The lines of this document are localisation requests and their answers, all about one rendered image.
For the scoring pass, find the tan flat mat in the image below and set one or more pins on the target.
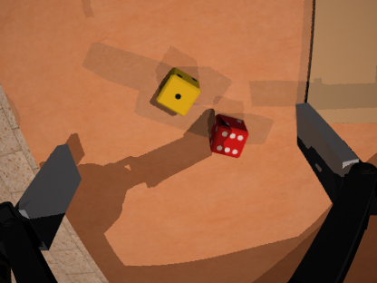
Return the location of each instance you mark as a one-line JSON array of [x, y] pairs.
[[342, 80]]

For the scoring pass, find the dark red die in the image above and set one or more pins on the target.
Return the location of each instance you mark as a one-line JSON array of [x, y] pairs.
[[228, 136]]

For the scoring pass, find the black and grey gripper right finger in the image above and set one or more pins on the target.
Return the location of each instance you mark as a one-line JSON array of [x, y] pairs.
[[351, 186]]

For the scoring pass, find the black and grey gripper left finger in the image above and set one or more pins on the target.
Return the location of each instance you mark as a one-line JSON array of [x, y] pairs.
[[37, 214]]

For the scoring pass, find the yellow die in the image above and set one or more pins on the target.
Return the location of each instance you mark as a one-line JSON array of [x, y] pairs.
[[178, 92]]

